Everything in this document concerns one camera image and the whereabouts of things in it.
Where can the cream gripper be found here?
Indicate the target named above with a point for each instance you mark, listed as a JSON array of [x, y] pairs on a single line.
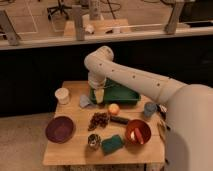
[[99, 95]]

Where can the blue-grey towel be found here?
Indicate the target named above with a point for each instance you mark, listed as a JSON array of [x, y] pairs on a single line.
[[85, 101]]

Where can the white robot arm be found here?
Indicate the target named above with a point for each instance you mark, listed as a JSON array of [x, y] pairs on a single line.
[[189, 109]]

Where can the green plastic tray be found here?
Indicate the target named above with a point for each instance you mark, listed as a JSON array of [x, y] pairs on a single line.
[[117, 93]]

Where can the orange fruit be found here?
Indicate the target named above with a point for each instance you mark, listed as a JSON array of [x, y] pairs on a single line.
[[113, 109]]

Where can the brown grape bunch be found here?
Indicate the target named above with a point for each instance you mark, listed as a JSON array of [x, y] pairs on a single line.
[[98, 119]]

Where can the white cup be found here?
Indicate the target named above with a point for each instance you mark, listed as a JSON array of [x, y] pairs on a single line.
[[62, 95]]

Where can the silver metal cup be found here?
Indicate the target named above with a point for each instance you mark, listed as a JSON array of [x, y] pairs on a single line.
[[94, 141]]

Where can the blue small cup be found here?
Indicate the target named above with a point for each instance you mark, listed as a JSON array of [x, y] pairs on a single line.
[[149, 109]]

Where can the green sponge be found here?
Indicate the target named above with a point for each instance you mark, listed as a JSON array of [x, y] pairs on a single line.
[[112, 144]]

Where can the red bowl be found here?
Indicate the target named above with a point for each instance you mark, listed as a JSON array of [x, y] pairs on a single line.
[[144, 129]]

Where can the purple bowl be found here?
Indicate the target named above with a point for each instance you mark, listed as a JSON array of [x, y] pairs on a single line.
[[60, 129]]

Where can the carrot in red bowl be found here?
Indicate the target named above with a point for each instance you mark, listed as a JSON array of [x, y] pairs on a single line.
[[138, 135]]

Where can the yellow banana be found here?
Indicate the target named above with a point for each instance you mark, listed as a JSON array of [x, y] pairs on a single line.
[[161, 129]]

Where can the black office chair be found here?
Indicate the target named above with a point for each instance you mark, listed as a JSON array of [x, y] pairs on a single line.
[[61, 7]]

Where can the black handled tool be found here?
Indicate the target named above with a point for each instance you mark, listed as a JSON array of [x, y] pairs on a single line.
[[161, 111]]

